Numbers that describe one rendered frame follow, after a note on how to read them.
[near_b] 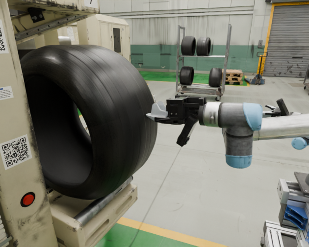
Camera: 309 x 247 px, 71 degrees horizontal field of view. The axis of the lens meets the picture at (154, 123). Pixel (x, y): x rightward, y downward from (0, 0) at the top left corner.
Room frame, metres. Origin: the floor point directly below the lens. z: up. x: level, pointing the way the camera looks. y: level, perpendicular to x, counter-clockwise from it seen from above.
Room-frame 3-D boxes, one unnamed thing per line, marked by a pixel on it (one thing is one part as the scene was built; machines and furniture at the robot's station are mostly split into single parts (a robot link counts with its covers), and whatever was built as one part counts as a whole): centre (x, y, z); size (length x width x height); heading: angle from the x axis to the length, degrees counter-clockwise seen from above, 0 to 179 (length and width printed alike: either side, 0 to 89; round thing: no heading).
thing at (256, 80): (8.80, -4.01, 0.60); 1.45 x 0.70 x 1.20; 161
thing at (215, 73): (6.19, -1.31, 0.96); 1.33 x 0.64 x 1.92; 69
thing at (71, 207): (0.79, 0.33, 0.80); 0.37 x 0.36 x 0.02; 61
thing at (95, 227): (0.72, 0.20, 0.84); 0.36 x 0.09 x 0.06; 151
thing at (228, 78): (8.95, -3.13, 0.22); 1.27 x 0.90 x 0.44; 161
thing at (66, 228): (0.63, 0.41, 0.90); 0.40 x 0.03 x 0.10; 61
